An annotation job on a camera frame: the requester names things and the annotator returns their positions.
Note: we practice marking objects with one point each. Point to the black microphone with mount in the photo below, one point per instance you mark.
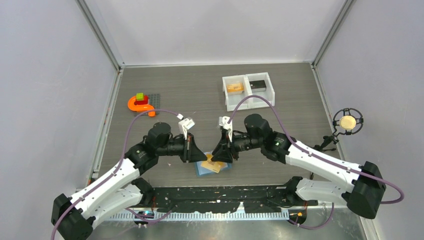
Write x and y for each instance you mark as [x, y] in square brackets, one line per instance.
[345, 122]

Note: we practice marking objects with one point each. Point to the grey building baseplate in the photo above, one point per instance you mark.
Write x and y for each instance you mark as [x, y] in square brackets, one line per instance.
[154, 99]

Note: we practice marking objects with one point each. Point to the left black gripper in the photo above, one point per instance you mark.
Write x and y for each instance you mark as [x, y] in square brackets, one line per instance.
[191, 153]

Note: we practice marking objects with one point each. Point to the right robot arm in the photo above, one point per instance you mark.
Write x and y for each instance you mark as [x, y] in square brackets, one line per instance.
[356, 186]

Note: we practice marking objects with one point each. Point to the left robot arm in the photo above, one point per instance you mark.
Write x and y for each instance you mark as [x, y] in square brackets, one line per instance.
[76, 216]

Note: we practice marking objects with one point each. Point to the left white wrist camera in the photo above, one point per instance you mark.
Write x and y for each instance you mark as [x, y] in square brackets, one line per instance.
[184, 125]

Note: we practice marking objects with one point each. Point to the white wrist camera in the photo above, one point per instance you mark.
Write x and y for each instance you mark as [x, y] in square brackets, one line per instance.
[184, 125]
[226, 125]

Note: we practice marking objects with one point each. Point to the white two-compartment tray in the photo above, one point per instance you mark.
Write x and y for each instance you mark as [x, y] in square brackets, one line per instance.
[231, 101]

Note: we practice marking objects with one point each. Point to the black card stack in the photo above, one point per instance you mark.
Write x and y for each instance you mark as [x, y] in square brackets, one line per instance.
[258, 86]

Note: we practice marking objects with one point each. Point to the green toy cube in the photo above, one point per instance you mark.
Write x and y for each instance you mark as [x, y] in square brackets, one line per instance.
[139, 96]

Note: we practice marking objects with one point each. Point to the orange card stack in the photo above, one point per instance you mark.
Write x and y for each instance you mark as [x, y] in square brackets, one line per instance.
[234, 88]

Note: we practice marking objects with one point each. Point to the orange curved toy piece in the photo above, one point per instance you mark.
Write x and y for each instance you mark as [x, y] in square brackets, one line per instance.
[140, 108]

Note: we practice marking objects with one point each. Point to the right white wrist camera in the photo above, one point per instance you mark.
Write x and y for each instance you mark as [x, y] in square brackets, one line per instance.
[226, 125]

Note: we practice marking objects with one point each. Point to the gold credit card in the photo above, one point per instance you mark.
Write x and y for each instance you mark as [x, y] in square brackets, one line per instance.
[214, 166]

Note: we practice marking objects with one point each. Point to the red toy block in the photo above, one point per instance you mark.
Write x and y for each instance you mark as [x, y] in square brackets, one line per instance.
[144, 102]

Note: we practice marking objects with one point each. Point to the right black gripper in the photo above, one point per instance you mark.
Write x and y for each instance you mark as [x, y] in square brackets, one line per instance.
[221, 152]

